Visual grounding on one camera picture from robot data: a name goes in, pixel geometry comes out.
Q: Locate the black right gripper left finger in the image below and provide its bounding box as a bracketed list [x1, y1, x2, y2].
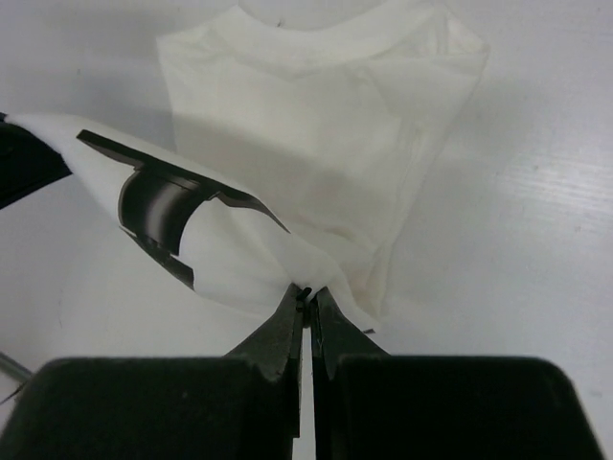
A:
[227, 285, 307, 459]

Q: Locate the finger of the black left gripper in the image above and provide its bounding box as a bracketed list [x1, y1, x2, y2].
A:
[0, 113, 71, 209]

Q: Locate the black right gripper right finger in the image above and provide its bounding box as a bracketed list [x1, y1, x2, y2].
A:
[310, 287, 389, 459]

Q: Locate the white printed t shirt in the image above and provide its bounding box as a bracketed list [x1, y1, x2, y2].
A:
[7, 1, 488, 329]

